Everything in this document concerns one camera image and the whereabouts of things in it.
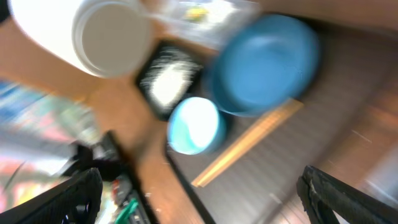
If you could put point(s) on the white green cup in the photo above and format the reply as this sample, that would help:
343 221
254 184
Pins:
104 38

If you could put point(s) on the clear plastic bin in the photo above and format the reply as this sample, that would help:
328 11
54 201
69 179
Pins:
225 18

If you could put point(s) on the green yellow snack wrapper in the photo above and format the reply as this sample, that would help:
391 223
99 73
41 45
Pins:
195 14

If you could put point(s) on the spilled rice pile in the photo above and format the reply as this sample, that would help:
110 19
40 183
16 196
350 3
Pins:
169 77

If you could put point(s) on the wooden chopstick right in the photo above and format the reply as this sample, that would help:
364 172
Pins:
252 146

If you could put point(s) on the dark blue plate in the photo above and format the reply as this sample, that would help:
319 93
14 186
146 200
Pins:
268 62

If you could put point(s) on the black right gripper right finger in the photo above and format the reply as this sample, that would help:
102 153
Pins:
324 196

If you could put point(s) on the brown serving tray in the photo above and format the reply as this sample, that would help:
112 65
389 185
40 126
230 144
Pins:
347 127

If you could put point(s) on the black waste tray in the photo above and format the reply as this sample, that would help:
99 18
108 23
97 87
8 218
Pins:
165 115

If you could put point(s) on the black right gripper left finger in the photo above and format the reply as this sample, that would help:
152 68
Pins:
76 200

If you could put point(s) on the light blue bowl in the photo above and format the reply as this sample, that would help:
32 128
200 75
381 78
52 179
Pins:
196 126

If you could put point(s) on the black rail with green clips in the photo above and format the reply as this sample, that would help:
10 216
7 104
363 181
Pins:
122 199

